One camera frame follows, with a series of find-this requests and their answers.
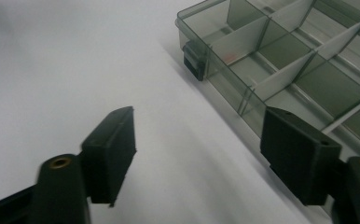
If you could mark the clear grey compartment box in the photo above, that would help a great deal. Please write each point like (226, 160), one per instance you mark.
(293, 71)

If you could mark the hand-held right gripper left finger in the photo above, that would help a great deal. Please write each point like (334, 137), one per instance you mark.
(109, 155)

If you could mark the white table mat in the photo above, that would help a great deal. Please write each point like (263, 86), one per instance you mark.
(75, 62)

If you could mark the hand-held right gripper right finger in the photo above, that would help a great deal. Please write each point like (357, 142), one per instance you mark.
(299, 155)

